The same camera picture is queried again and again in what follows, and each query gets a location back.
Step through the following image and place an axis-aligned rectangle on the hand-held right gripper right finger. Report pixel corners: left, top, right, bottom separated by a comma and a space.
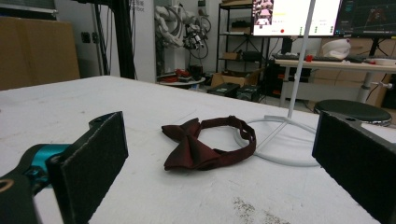
311, 110, 396, 224

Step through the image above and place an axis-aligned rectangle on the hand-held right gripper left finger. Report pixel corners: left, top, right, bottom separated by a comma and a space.
45, 111, 130, 224

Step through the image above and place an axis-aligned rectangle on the white metal stand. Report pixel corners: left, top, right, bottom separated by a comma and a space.
233, 0, 321, 168

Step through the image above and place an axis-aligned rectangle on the dark red bow tie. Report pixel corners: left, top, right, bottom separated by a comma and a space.
161, 115, 258, 172

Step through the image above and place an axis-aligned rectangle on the black round stool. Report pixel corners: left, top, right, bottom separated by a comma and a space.
313, 99, 393, 127

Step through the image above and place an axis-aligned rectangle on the light wooden desk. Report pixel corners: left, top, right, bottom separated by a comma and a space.
274, 58, 396, 108

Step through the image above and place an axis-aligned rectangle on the black keyboard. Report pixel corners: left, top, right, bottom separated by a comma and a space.
273, 53, 344, 63

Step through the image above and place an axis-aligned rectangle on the white helmet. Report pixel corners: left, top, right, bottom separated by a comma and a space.
320, 38, 352, 61

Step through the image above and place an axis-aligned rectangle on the round white platform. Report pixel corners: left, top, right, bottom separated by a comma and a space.
158, 76, 207, 88

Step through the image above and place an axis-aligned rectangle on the large brown cardboard box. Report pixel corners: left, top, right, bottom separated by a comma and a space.
0, 16, 81, 91

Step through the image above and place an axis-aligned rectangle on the black equipment case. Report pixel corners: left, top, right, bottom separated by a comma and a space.
206, 81, 262, 103

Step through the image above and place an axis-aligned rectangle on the dark computer monitor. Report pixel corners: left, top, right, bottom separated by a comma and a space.
334, 0, 396, 39

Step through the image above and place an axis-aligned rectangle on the open cardboard box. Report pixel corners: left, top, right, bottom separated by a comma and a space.
210, 68, 265, 89

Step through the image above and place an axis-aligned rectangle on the bright computer monitor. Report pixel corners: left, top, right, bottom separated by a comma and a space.
252, 0, 343, 37

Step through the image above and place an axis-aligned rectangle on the black metal shelf rack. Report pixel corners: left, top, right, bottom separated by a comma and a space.
216, 2, 273, 75

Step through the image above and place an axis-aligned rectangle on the black metal frame post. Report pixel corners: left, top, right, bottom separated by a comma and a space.
74, 0, 136, 80

